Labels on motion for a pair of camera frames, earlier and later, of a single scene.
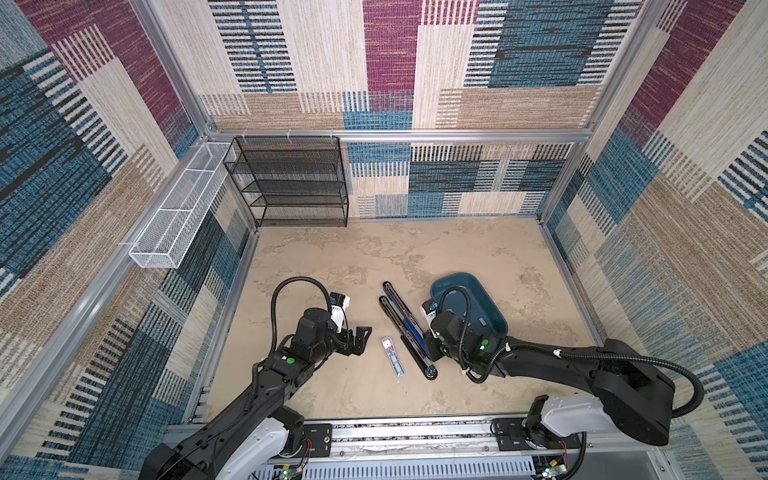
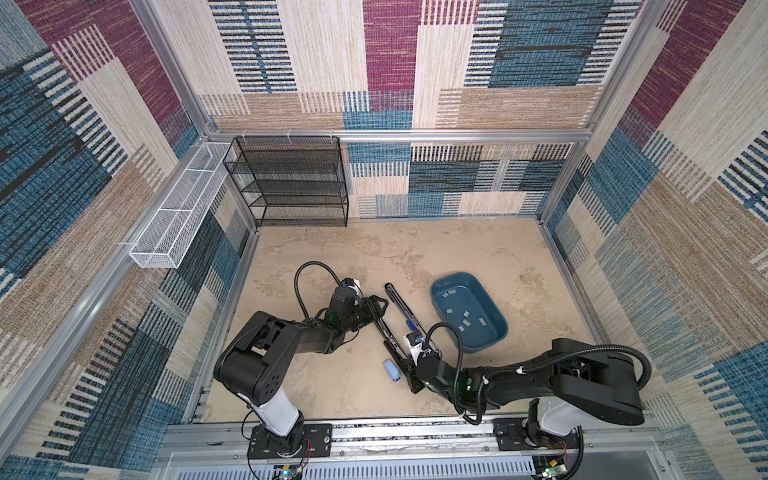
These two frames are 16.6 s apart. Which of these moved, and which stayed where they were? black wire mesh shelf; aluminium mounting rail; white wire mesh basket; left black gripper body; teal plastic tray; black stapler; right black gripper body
Moved: black stapler; left black gripper body; right black gripper body
Stayed: white wire mesh basket; aluminium mounting rail; teal plastic tray; black wire mesh shelf
